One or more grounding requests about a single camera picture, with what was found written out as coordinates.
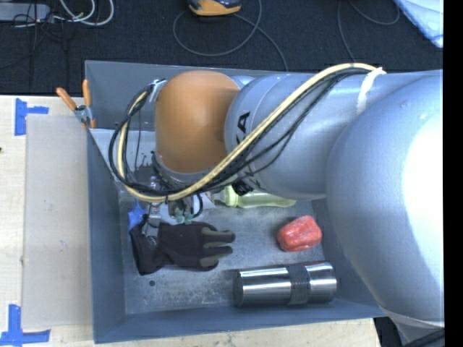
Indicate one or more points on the shiny metal cylinder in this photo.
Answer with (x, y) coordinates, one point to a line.
(267, 284)

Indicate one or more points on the dark brown glove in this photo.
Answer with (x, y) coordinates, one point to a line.
(181, 244)

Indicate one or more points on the black cylinder on white bracket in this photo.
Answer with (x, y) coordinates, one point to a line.
(241, 188)

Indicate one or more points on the pale flat board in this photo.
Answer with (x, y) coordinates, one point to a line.
(54, 230)

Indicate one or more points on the yellow-green clear plastic bottle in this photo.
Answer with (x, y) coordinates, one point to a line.
(260, 201)

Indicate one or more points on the red toy pepper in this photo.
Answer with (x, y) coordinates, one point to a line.
(298, 234)

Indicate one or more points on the grey metal bin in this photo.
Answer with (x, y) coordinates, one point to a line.
(202, 287)

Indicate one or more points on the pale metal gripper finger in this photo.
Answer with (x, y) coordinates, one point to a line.
(155, 230)
(146, 226)

